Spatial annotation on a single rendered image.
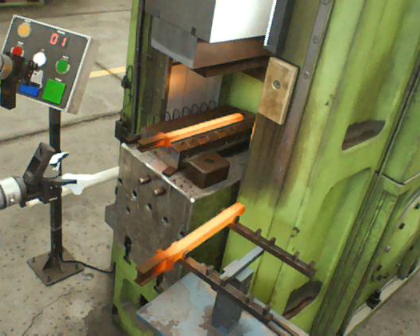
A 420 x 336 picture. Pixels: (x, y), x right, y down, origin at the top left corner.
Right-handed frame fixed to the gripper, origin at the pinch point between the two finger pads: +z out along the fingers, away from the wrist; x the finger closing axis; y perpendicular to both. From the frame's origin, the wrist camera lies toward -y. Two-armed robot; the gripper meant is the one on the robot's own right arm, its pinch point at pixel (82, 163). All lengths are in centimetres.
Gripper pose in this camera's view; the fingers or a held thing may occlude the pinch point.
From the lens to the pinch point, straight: 145.8
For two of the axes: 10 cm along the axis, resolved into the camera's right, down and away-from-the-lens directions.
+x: 6.8, 4.8, -5.6
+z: 7.2, -2.6, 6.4
